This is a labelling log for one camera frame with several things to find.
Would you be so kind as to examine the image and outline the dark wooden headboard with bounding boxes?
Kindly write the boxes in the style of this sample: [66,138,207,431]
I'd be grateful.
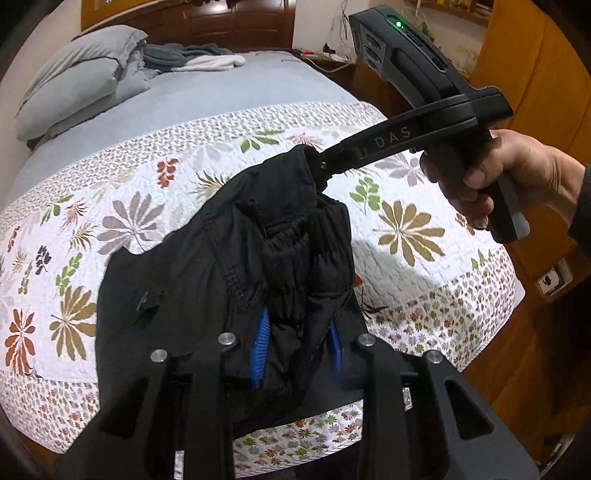
[80,0,297,53]

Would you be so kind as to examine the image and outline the white folded cloth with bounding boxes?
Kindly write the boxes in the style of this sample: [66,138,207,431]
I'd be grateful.
[171,54,246,72]

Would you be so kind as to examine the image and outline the grey pillow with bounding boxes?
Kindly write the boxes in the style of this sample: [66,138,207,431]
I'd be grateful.
[15,25,153,142]

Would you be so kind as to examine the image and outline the dark grey crumpled garment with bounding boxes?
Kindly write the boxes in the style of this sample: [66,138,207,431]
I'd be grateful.
[142,43,232,72]

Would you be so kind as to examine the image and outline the light blue bed sheet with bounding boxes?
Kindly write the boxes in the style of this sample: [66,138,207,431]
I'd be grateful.
[1,51,356,207]

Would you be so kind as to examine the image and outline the person's right hand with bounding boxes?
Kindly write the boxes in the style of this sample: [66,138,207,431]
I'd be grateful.
[419,128,587,236]

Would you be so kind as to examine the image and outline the black pants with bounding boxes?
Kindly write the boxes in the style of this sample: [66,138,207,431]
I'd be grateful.
[95,145,366,423]

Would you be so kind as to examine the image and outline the floral quilted bedspread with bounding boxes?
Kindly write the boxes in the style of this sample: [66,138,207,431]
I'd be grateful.
[0,101,525,480]

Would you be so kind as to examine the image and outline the wooden wardrobe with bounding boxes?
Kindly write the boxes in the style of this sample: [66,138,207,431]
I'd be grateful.
[466,0,591,416]

